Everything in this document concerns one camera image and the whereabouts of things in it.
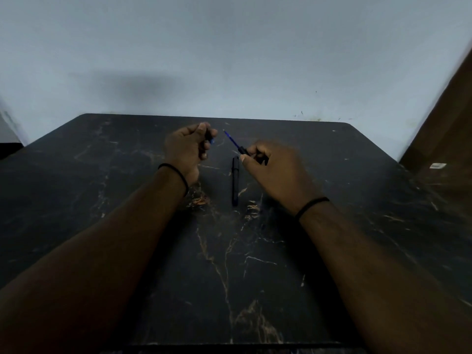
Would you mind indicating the person's left hand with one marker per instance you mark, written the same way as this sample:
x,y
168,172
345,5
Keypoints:
x,y
183,149

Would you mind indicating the person's right hand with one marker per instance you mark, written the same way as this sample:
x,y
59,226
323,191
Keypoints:
x,y
280,173

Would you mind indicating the person's left thumb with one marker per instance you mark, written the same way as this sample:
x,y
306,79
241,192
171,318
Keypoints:
x,y
201,134

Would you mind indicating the person's right thumb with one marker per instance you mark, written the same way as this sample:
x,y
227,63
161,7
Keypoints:
x,y
249,162

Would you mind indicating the small blue pen tip piece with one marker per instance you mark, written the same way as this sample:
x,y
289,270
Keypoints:
x,y
211,138

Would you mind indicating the blue pen refill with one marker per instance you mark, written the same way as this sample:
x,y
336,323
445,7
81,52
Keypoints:
x,y
236,143

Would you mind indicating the person's left forearm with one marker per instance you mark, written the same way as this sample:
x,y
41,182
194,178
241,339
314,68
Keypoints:
x,y
88,261

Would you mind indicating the person's right forearm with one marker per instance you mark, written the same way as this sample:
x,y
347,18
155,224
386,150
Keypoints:
x,y
383,280

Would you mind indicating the black pen barrel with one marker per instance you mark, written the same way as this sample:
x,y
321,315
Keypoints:
x,y
235,180

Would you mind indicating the black left wrist band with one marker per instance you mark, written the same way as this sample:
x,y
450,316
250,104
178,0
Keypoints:
x,y
177,173

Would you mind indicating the black wrist band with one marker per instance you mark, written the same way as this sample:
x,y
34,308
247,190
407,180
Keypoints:
x,y
309,205
177,173

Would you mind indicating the black right wrist band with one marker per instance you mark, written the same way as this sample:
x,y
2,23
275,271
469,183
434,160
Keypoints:
x,y
309,205

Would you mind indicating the white sticker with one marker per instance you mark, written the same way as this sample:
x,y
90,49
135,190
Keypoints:
x,y
437,165

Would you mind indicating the brown wooden door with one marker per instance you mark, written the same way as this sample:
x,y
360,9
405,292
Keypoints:
x,y
442,143

